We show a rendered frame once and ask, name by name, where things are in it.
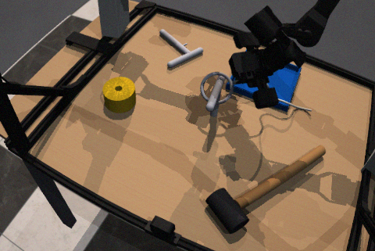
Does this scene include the yellow cylinder with center hole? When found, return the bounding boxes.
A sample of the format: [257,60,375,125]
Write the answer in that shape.
[102,77,136,113]

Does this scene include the grey rounded cylinder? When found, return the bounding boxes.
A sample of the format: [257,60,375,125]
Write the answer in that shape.
[205,75,226,112]

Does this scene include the grey metal ring with white cord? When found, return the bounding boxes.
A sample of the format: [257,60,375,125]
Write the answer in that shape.
[200,72,312,112]

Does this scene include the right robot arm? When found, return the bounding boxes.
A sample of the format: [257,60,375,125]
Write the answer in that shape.
[229,0,340,84]

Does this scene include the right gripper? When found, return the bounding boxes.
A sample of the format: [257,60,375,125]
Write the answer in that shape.
[233,32,284,109]

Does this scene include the blue tray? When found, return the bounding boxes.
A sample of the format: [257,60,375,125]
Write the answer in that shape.
[234,63,302,112]

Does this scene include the black rubber mallet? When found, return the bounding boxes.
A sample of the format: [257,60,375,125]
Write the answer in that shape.
[205,145,326,234]

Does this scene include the grey post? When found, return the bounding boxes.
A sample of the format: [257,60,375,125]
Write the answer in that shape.
[210,95,220,117]

